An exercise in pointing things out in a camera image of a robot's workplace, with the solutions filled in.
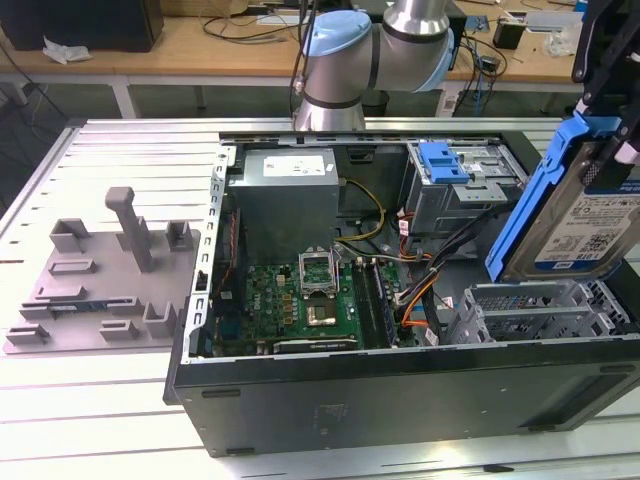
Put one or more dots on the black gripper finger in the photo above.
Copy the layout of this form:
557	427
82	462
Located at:
631	125
587	50

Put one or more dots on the hard disk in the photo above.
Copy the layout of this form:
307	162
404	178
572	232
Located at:
575	240

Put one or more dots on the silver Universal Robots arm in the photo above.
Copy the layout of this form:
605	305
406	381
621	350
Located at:
340	65

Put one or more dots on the silver disk bay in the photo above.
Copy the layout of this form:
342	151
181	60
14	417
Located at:
525	297

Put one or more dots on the crumpled clear plastic bag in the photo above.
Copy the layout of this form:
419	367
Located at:
560	45

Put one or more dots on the flat grey box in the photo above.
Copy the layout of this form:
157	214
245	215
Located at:
552	21

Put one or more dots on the small black open box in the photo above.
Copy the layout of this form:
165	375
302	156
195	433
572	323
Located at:
507	35

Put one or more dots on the black box with blue side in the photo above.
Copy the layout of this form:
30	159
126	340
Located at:
460	35

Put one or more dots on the white barcode label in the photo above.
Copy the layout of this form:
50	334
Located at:
450	104

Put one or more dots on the blue plastic drive carrier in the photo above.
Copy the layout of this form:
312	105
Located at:
442	167

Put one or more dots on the silver drive cage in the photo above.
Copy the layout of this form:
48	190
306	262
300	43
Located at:
450	215

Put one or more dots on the black waste bin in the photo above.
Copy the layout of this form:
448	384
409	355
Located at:
375	102

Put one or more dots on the black RAM slot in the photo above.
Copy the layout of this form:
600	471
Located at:
385	310
369	310

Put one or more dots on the silver power supply unit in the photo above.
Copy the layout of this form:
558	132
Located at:
285	215

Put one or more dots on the black open PC case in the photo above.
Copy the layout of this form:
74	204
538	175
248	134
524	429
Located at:
400	400

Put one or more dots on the CPU socket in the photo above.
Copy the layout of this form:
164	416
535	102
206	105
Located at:
320	315

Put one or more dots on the black table slot clip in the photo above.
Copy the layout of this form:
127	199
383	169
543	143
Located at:
499	468

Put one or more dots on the black graphics card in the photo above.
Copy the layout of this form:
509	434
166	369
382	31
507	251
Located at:
315	346

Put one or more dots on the green motherboard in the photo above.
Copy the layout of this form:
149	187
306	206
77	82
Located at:
270	300

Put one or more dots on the wooden desk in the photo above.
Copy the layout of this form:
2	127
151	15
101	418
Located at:
175	60

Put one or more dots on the large black computer tower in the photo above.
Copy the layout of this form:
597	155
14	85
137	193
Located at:
75	25

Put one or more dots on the crumpled white plastic wrap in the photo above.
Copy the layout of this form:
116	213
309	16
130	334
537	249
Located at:
65	52

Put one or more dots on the grey parts rack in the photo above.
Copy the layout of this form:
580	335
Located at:
100	285

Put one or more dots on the RAM stick with blue label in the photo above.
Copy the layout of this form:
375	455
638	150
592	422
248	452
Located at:
75	306

